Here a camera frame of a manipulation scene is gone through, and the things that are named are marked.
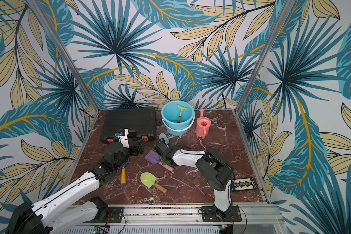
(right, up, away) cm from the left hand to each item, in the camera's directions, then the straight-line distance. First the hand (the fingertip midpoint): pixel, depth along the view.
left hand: (138, 141), depth 79 cm
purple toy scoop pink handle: (+7, -12, +14) cm, 20 cm away
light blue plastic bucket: (+16, +17, +20) cm, 31 cm away
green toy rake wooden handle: (+23, +14, +27) cm, 38 cm away
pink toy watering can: (+38, +8, +19) cm, 43 cm away
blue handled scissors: (+7, +10, +32) cm, 34 cm away
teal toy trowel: (+11, +1, +25) cm, 27 cm away
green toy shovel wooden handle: (+4, -23, +6) cm, 24 cm away
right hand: (+15, -10, +15) cm, 24 cm away
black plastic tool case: (-3, +10, +20) cm, 22 cm away
